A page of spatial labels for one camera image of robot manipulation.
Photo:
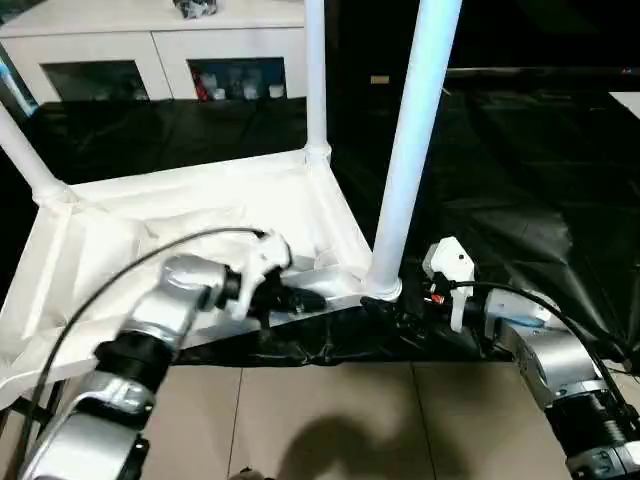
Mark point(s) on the white plastic table top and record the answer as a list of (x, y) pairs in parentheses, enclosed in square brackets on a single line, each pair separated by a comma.
[(175, 200)]

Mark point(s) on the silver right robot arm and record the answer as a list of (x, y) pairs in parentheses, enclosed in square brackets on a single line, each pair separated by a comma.
[(550, 360)]

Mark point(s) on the black cloth mat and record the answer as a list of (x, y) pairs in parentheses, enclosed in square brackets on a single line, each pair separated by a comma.
[(525, 175)]

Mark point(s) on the dark round robot part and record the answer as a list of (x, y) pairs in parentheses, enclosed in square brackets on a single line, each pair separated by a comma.
[(248, 474)]

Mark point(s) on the red bottle in cabinet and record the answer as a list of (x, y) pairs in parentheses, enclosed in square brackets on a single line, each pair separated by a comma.
[(201, 89)]

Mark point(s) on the small tan label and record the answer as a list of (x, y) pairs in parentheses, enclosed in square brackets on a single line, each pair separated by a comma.
[(380, 79)]

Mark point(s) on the black metal stand leg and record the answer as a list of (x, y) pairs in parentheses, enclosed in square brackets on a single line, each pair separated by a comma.
[(52, 397)]

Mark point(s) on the white flat board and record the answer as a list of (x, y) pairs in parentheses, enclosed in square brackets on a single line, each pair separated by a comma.
[(627, 102)]

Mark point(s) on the dark crumpled bag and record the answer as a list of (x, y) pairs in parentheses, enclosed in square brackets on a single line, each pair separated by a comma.
[(195, 7)]

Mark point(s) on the white cabinet with glass doors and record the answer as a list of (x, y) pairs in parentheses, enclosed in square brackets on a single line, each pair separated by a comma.
[(100, 45)]

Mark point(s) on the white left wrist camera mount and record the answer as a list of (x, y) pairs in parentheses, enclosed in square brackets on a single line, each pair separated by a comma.
[(270, 252)]

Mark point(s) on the dark metal rail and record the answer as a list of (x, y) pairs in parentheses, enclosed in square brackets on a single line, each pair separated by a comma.
[(540, 72)]

